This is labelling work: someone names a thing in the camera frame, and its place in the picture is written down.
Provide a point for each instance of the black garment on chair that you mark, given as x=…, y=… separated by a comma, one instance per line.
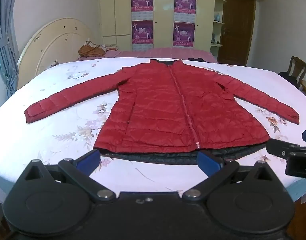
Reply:
x=288, y=78

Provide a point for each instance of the blue grey curtain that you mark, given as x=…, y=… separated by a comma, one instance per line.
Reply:
x=5, y=30

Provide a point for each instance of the blue figurine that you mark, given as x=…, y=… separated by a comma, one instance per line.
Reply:
x=218, y=17

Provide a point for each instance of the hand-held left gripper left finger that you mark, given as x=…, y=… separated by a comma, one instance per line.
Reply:
x=88, y=158

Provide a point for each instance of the purple wall poster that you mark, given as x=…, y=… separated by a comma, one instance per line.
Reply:
x=184, y=33
x=142, y=33
x=185, y=2
x=142, y=1

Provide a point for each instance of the cream wardrobe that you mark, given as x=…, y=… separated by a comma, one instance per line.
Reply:
x=163, y=15

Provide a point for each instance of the red puffer jacket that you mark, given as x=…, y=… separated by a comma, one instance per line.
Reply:
x=165, y=110

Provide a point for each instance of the white floral bedsheet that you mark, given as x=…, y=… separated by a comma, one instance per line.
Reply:
x=55, y=120

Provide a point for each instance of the brown wooden door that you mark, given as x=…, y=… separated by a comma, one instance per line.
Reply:
x=236, y=27

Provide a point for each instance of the cream headboard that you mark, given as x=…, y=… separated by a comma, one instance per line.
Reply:
x=50, y=45

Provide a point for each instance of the black clothing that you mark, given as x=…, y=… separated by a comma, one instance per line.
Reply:
x=196, y=59

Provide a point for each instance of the pink bedsheet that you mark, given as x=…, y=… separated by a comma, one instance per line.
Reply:
x=148, y=53

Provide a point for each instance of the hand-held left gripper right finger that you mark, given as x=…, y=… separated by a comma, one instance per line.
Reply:
x=208, y=160

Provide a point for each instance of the wooden chair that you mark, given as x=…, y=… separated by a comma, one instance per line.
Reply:
x=298, y=66

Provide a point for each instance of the patterned cloth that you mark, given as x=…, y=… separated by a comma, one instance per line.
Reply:
x=105, y=46

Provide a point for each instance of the cream corner shelf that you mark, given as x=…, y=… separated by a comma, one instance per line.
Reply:
x=218, y=22

